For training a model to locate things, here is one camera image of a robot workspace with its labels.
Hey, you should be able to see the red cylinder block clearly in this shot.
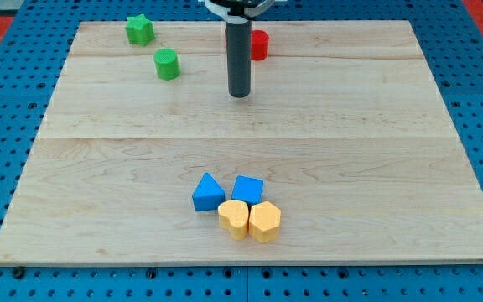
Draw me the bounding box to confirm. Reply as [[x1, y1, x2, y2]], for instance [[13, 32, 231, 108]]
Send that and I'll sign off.
[[251, 29, 269, 61]]

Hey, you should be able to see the green star block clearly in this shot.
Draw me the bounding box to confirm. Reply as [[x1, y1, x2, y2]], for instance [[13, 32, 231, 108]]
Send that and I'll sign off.
[[125, 13, 155, 46]]

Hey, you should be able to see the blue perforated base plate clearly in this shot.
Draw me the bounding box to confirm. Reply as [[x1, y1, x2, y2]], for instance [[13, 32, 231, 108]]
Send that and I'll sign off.
[[0, 0, 483, 301]]

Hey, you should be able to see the blue triangle block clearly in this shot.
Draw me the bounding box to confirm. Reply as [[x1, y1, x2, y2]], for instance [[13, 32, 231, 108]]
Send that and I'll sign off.
[[192, 173, 226, 211]]

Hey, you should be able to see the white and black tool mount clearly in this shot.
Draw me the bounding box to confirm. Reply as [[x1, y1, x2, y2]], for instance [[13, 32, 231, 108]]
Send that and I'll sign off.
[[202, 0, 286, 22]]

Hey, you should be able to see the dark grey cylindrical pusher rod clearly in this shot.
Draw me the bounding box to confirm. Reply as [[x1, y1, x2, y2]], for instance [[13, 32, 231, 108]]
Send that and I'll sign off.
[[226, 21, 252, 98]]

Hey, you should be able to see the yellow hexagon block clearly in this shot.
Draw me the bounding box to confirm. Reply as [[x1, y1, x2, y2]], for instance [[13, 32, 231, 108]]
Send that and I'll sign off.
[[249, 201, 282, 243]]

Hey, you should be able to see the green cylinder block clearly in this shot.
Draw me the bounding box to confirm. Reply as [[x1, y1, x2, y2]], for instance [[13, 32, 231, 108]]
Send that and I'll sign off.
[[153, 48, 180, 81]]

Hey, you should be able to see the yellow heart block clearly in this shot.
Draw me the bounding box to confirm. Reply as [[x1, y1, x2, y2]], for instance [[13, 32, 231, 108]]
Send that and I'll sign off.
[[217, 200, 249, 240]]

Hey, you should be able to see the light wooden board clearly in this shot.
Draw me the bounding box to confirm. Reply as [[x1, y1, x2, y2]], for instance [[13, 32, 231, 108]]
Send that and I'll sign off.
[[0, 21, 483, 267]]

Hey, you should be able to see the blue square block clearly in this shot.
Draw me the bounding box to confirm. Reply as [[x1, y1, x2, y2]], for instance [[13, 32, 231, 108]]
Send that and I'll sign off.
[[231, 175, 264, 206]]

